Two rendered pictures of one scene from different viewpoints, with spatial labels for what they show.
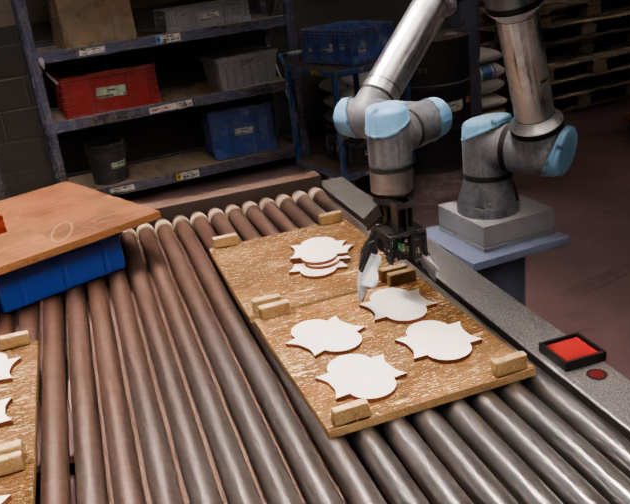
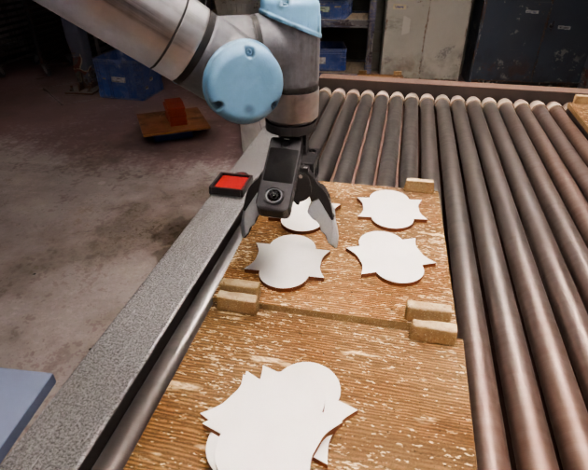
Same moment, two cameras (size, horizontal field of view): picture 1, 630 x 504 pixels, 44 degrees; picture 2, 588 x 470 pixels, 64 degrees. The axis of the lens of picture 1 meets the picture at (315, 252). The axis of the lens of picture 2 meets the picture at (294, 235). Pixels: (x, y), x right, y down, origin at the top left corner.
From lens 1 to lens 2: 1.88 m
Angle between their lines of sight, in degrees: 119
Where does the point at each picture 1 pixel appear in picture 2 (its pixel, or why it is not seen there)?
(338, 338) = (381, 244)
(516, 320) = (212, 223)
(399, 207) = not seen: hidden behind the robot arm
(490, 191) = not seen: outside the picture
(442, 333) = (296, 213)
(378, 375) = (378, 202)
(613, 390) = (249, 166)
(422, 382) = (351, 193)
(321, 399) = (430, 209)
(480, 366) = not seen: hidden behind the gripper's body
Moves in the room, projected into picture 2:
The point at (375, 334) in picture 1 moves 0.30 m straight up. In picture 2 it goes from (342, 242) to (354, 62)
